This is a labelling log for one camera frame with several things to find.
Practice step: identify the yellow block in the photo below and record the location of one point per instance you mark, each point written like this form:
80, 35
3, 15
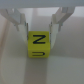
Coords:
38, 44

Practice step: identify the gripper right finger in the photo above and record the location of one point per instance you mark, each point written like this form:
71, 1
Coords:
57, 20

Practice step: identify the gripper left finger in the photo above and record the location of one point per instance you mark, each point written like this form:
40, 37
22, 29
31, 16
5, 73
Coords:
20, 20

